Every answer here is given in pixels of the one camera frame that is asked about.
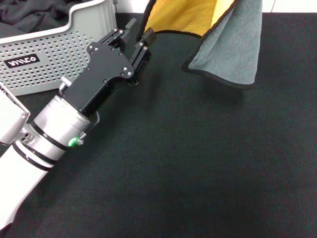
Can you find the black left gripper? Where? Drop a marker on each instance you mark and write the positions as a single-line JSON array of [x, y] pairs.
[[104, 74]]

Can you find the yellow and grey towel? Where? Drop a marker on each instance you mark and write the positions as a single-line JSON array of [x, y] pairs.
[[235, 49]]

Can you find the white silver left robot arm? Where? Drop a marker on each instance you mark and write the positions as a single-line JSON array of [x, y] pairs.
[[57, 129]]

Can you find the grey perforated storage box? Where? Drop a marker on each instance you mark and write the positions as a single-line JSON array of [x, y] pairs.
[[49, 54]]

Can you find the black tablecloth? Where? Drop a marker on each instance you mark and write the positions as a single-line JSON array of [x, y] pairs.
[[198, 173]]

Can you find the silver connector stub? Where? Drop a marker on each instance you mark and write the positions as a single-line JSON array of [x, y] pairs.
[[65, 83]]

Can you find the dark crumpled cloth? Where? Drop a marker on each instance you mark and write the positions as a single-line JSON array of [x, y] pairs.
[[29, 17]]

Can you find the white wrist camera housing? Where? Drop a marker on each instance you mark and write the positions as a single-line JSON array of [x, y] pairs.
[[11, 111]]

